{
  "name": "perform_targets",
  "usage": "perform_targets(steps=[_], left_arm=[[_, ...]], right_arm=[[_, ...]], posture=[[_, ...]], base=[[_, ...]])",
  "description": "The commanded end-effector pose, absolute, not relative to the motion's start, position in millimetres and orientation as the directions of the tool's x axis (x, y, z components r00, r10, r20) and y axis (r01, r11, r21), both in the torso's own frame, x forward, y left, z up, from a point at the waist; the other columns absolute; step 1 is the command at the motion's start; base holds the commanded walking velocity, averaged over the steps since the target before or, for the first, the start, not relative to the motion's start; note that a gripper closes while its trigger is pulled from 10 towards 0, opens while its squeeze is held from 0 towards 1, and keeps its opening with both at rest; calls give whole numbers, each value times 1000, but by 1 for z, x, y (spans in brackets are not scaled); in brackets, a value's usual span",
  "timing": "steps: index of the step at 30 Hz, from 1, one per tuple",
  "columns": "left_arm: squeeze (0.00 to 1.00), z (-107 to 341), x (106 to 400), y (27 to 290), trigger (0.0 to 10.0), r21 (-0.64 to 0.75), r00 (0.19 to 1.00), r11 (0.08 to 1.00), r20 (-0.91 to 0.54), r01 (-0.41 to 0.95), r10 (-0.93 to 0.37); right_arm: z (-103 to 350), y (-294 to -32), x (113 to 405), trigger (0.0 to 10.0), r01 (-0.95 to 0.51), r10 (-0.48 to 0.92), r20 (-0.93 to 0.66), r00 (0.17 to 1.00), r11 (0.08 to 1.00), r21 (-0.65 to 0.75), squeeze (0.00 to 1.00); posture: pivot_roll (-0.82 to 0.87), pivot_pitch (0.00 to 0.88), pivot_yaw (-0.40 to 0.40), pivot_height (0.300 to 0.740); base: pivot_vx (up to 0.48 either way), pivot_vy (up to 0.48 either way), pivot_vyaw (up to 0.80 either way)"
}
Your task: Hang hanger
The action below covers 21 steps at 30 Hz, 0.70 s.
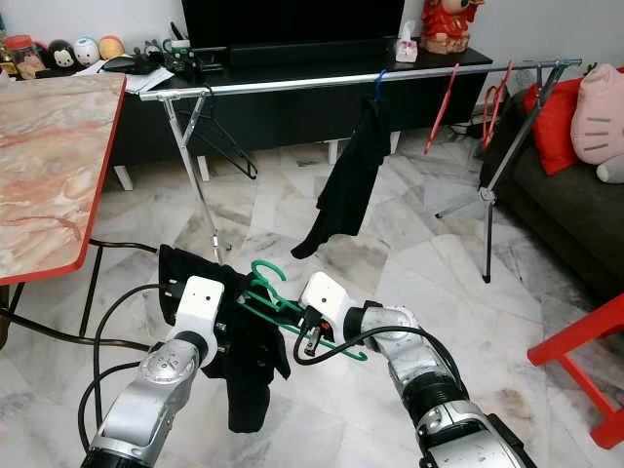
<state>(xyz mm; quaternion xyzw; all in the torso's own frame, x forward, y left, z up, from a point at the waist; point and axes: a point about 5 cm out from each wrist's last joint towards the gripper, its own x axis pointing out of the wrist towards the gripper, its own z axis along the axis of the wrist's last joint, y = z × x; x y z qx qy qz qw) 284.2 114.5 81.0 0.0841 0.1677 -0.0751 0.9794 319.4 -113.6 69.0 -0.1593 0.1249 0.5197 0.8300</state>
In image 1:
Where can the black shirt with green print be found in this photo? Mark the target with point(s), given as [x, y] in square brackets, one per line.
[351, 180]

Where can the black pouch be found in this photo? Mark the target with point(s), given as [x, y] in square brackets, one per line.
[132, 64]

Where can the red fortune god figurine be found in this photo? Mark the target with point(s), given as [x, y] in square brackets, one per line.
[448, 27]

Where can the blue hanger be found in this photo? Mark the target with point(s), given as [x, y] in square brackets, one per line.
[380, 84]

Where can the dark sofa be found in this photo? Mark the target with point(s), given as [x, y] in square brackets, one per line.
[565, 224]

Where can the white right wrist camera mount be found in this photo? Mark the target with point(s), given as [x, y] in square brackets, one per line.
[322, 295]

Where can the red plastic hanger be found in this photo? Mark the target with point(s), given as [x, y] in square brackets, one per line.
[442, 110]
[487, 112]

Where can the black knit garment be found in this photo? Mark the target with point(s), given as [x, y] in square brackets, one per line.
[249, 390]

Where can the red cushion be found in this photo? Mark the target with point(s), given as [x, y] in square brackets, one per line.
[551, 122]

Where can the white papers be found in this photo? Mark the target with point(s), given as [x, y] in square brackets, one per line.
[146, 83]

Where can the green plastic hanger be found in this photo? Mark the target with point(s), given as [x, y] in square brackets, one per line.
[268, 262]

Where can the pink cat plush cushion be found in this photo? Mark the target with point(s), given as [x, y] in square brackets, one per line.
[600, 117]

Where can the green black desk gadget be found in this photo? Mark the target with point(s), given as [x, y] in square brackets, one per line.
[187, 58]

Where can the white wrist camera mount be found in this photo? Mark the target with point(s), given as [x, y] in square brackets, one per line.
[200, 305]
[322, 295]

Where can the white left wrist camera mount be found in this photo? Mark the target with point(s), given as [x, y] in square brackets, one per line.
[200, 305]

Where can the dark round plush toy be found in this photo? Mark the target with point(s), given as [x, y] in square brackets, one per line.
[59, 56]

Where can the orange round plush toy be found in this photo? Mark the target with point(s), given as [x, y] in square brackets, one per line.
[111, 48]

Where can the red plastic stool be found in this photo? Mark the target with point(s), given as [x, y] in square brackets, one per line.
[575, 331]

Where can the white pink tissue box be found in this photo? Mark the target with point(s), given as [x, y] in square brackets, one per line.
[406, 47]

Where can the black flat television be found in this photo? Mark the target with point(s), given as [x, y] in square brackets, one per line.
[292, 21]

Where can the white round plush toy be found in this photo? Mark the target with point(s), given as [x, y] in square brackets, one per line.
[86, 52]

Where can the black TV console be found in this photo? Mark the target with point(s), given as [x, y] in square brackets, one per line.
[292, 112]

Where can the silver metal clothes rack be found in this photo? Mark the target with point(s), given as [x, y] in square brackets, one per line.
[302, 83]

